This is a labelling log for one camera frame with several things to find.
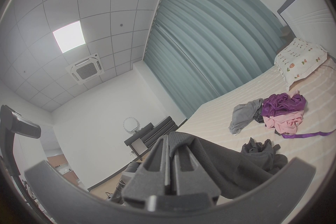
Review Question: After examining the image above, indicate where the bed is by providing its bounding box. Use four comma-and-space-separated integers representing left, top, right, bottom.
173, 0, 336, 205

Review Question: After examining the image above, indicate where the round white mirror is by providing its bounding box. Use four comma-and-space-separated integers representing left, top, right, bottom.
123, 117, 139, 134

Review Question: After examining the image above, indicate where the ceiling air conditioner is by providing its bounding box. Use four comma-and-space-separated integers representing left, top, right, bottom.
66, 54, 105, 85

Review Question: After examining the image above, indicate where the grey garment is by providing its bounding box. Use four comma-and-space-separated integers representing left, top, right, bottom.
228, 98, 264, 135

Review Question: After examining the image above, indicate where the blue-green curtain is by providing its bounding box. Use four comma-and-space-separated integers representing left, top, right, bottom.
155, 0, 289, 99
143, 22, 219, 120

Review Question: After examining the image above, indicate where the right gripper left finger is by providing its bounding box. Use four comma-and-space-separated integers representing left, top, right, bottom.
122, 135, 170, 209

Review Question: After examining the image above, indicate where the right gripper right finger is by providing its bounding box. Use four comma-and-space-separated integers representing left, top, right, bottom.
169, 148, 220, 205

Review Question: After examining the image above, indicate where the black chest of drawers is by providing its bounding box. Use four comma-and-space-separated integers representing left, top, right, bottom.
142, 116, 179, 150

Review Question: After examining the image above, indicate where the pink garment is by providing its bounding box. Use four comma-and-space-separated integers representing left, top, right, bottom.
262, 110, 305, 135

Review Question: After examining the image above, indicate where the ceiling light panel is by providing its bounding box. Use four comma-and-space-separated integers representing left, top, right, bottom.
52, 21, 85, 54

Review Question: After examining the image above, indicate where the black long-sleeved top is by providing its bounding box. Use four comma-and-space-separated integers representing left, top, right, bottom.
168, 132, 289, 199

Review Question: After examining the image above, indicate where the grey bedside table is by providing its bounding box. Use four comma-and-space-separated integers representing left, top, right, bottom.
279, 26, 293, 46

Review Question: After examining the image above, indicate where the black dressing table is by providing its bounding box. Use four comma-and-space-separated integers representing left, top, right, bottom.
124, 123, 154, 162

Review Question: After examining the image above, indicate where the purple garment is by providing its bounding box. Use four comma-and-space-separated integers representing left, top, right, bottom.
261, 93, 336, 139

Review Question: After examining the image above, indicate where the white printed pillow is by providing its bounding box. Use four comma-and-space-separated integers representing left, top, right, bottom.
274, 37, 328, 91

